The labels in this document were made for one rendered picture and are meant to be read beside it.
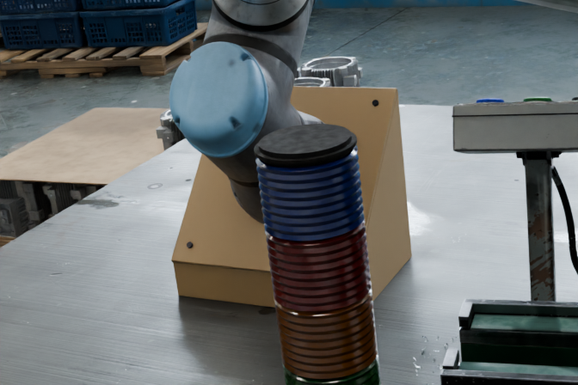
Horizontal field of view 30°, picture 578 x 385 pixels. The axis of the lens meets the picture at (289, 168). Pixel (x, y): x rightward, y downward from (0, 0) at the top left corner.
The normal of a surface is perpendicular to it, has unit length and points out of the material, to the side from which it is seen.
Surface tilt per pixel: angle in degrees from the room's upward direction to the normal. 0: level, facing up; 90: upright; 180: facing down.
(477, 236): 0
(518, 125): 68
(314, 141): 0
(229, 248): 45
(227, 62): 53
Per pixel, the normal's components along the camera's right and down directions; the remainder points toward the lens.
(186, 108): -0.42, -0.29
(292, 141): -0.11, -0.94
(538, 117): -0.32, -0.03
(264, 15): 0.05, 0.40
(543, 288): -0.29, 0.35
